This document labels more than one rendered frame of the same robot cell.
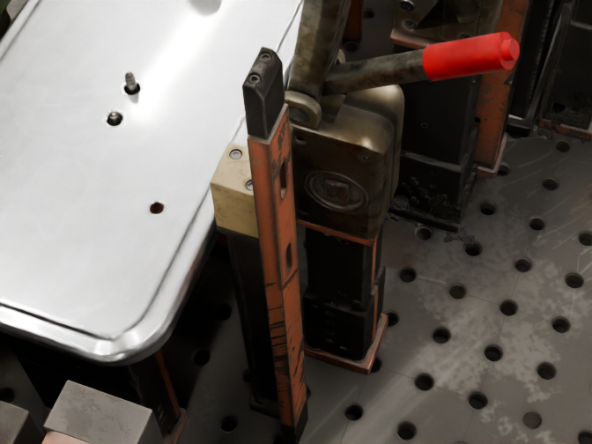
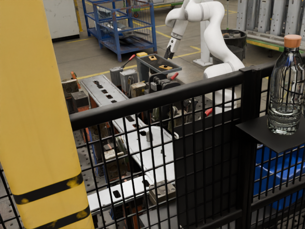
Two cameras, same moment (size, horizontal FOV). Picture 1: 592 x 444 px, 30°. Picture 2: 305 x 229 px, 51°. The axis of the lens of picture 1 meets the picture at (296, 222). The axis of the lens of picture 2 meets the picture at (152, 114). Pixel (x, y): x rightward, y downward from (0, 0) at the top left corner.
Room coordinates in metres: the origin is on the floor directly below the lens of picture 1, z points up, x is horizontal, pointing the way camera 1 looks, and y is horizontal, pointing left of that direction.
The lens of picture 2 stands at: (-0.28, 0.98, 1.79)
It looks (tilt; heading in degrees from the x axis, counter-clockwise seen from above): 27 degrees down; 314
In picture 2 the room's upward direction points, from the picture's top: 5 degrees counter-clockwise
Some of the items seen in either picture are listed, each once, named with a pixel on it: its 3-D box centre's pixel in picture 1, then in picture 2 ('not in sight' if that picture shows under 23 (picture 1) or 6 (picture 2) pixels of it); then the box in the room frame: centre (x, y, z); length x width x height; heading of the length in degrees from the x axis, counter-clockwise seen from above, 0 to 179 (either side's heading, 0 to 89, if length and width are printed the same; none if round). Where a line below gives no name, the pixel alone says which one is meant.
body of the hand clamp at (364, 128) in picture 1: (344, 240); not in sight; (0.45, -0.04, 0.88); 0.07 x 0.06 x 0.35; 66
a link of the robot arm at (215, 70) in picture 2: not in sight; (220, 85); (0.57, -0.47, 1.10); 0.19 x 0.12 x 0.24; 57
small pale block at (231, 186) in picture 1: (261, 304); not in sight; (0.39, 0.03, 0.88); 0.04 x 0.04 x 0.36; 66
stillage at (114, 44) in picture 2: not in sight; (124, 27); (4.48, -3.43, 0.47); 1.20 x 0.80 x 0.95; 157
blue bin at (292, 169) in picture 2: not in sight; (289, 165); (0.00, 0.03, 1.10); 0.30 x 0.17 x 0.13; 76
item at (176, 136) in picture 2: not in sight; (217, 171); (0.05, 0.43, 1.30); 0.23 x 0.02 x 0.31; 66
